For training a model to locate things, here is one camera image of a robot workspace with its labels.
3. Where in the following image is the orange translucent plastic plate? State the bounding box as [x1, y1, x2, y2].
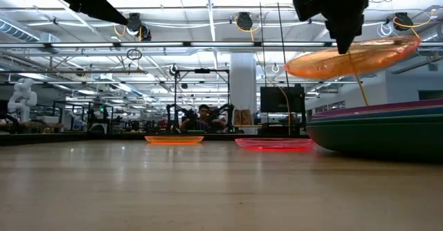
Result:
[144, 135, 205, 146]
[284, 35, 422, 80]

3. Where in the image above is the purple plastic plate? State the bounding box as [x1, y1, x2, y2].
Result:
[311, 98, 443, 118]

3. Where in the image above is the large green plastic plate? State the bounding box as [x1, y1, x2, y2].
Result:
[306, 115, 443, 163]

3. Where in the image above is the pink translucent plastic plate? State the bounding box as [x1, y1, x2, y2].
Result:
[235, 138, 316, 153]

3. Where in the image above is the black monitor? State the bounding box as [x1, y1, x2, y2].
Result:
[260, 85, 306, 113]

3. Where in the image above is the white building column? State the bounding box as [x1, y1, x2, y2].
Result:
[230, 53, 257, 135]

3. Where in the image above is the white robot figure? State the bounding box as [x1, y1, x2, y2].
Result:
[6, 77, 38, 123]

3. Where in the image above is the person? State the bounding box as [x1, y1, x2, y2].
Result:
[179, 104, 228, 134]

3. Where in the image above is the black ceiling cable reel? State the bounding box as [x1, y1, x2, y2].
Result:
[393, 12, 411, 31]
[236, 12, 254, 31]
[125, 12, 143, 32]

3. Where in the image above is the thin yellow hanging cable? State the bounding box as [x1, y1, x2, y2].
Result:
[234, 15, 292, 137]

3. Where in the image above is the black frame workstation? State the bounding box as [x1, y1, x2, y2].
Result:
[174, 68, 231, 134]

